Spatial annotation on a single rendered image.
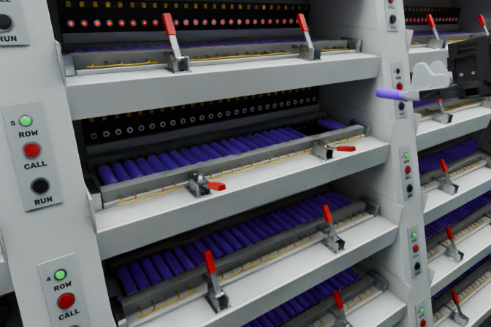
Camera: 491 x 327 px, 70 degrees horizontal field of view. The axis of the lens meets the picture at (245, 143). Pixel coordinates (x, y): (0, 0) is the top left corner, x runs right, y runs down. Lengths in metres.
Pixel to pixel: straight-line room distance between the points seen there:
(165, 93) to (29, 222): 0.23
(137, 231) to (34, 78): 0.23
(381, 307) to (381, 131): 0.40
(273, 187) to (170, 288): 0.23
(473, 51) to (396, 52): 0.29
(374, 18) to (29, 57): 0.64
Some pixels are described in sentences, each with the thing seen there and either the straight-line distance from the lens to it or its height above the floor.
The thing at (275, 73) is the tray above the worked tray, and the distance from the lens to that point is 0.61.
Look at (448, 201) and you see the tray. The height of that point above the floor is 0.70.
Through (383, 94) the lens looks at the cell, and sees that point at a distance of 0.69.
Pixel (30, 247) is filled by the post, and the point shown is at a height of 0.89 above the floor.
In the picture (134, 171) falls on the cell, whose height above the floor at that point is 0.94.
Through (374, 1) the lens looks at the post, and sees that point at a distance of 0.83.
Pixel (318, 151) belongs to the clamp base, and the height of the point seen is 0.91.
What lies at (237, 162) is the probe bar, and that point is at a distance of 0.61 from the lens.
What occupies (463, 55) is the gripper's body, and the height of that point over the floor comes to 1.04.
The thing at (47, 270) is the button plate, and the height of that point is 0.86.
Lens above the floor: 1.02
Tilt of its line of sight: 7 degrees down
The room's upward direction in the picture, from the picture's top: 9 degrees counter-clockwise
